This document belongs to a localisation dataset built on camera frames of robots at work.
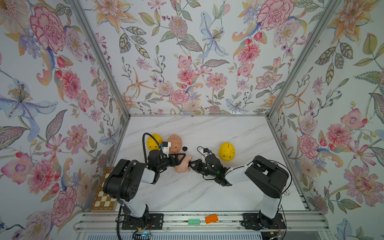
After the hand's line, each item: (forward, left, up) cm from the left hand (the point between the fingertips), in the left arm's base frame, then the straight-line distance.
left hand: (184, 156), depth 90 cm
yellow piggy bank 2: (+2, -26, +1) cm, 26 cm away
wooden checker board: (-24, +42, -4) cm, 48 cm away
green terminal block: (-33, -5, -6) cm, 34 cm away
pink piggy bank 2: (-7, 0, -1) cm, 7 cm away
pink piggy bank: (+8, +5, +2) cm, 10 cm away
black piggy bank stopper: (+9, 0, -7) cm, 12 cm away
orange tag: (-32, -14, -7) cm, 35 cm away
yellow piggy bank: (+9, +20, +1) cm, 22 cm away
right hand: (-4, -2, -1) cm, 4 cm away
